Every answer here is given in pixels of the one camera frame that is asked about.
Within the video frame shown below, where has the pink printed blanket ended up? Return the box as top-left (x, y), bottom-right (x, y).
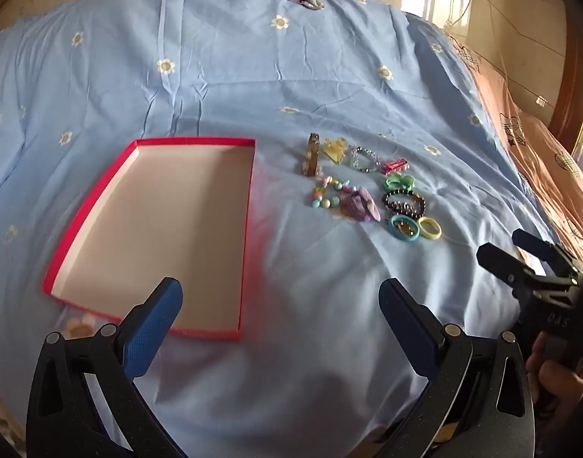
top-left (444, 29), bottom-right (583, 261)

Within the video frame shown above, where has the black white beaded bracelet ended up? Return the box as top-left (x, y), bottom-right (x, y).
top-left (381, 190), bottom-right (427, 218)

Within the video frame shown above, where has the person's right hand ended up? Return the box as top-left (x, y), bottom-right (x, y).
top-left (525, 331), bottom-right (583, 413)

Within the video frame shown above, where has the brown wooden frame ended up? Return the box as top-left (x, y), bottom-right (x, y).
top-left (549, 0), bottom-right (583, 153)

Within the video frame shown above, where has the yellow hair tie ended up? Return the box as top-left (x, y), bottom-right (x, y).
top-left (418, 217), bottom-right (444, 240)

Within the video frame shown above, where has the colourful chunky bead bracelet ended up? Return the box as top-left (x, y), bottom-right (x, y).
top-left (311, 176), bottom-right (356, 210)

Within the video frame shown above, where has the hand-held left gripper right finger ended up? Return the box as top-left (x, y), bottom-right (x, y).
top-left (377, 277), bottom-right (535, 458)

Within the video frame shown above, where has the purple bow hair tie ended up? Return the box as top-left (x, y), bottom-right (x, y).
top-left (345, 187), bottom-right (383, 224)

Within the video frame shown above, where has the yellow hair claw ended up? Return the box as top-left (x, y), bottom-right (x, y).
top-left (321, 137), bottom-right (348, 167)

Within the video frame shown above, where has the red shallow cardboard box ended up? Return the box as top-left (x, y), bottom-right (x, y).
top-left (42, 137), bottom-right (257, 343)

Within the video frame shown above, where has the green bow hair tie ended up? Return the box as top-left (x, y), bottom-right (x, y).
top-left (383, 173), bottom-right (414, 192)

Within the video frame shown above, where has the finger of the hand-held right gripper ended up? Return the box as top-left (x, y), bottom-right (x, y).
top-left (512, 228), bottom-right (579, 270)
top-left (477, 242), bottom-right (546, 297)

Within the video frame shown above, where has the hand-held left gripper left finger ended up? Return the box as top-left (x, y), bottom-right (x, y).
top-left (27, 277), bottom-right (185, 458)

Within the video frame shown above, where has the brown beaded bracelet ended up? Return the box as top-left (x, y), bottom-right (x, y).
top-left (300, 132), bottom-right (323, 177)

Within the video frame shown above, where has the blue flowered bed sheet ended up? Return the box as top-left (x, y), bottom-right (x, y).
top-left (0, 0), bottom-right (559, 458)

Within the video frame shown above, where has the teal hair tie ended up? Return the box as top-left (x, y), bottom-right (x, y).
top-left (387, 214), bottom-right (421, 242)

